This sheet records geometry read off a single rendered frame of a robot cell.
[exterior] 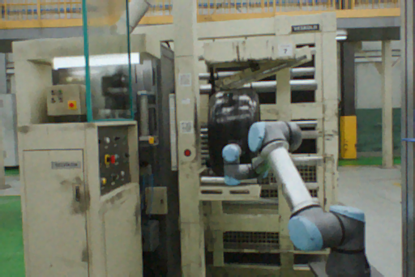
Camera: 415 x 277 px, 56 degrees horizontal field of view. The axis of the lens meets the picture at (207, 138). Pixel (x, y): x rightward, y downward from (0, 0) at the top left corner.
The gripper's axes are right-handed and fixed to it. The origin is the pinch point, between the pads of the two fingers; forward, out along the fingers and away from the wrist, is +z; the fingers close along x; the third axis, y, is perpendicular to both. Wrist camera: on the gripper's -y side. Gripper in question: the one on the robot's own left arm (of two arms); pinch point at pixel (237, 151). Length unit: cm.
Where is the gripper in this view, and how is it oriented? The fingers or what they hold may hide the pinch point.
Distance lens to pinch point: 218.4
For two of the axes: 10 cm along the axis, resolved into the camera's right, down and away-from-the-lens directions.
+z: 1.7, -0.5, 9.8
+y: -0.4, -10.0, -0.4
